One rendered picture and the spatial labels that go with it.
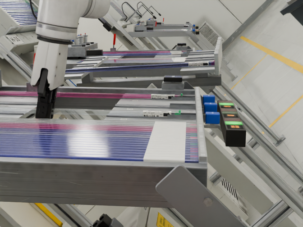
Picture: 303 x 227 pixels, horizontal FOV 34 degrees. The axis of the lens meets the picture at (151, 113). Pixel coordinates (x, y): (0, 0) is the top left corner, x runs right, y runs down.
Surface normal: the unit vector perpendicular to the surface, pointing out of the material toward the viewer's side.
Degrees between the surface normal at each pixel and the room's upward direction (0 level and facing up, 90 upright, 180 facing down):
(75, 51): 90
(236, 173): 90
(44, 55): 91
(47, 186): 90
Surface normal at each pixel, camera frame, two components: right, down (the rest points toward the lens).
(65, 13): 0.44, 0.27
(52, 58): 0.15, 0.14
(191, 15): -0.07, 0.20
